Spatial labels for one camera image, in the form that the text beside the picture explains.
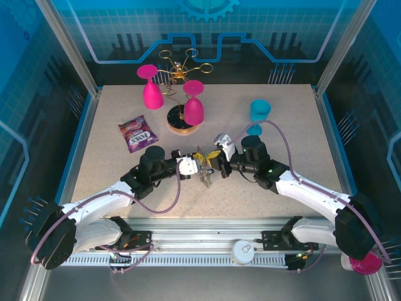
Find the silver tin can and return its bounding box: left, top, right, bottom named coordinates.
left=231, top=240, right=255, bottom=266

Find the teal plastic goblet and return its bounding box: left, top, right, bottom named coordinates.
left=246, top=99, right=272, bottom=136

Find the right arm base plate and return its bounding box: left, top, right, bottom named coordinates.
left=261, top=230, right=319, bottom=251

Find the aluminium frame post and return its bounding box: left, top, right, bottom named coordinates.
left=34, top=0, right=103, bottom=97
left=315, top=0, right=380, bottom=98

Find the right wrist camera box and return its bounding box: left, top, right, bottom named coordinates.
left=214, top=133, right=236, bottom=157

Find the aluminium side rail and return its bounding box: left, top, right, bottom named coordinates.
left=46, top=90, right=103, bottom=230
left=313, top=89, right=367, bottom=226

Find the large keyring with keys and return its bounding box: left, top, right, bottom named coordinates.
left=195, top=144, right=217, bottom=189

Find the gold wire glass rack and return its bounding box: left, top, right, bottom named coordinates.
left=158, top=48, right=214, bottom=136

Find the white slotted cable duct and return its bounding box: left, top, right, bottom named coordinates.
left=62, top=254, right=288, bottom=267

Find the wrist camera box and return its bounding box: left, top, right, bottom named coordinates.
left=175, top=156, right=201, bottom=176
left=214, top=133, right=236, bottom=157

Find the purple candy bag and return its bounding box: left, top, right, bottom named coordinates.
left=118, top=115, right=159, bottom=154

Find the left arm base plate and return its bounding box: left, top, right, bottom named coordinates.
left=103, top=230, right=154, bottom=251

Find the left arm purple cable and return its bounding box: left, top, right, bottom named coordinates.
left=31, top=162, right=182, bottom=276

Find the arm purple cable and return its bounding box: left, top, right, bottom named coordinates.
left=228, top=120, right=392, bottom=273
left=31, top=162, right=182, bottom=276

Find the pink-lidded white cup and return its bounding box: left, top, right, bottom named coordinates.
left=340, top=249, right=383, bottom=276

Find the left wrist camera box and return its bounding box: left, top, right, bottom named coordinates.
left=175, top=156, right=201, bottom=176

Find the aluminium mounting rail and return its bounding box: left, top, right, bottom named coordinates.
left=39, top=218, right=377, bottom=255

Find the pink plastic goblet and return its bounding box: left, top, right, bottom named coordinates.
left=137, top=64, right=165, bottom=110
left=182, top=80, right=206, bottom=126

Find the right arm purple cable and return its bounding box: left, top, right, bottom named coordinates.
left=228, top=120, right=392, bottom=273

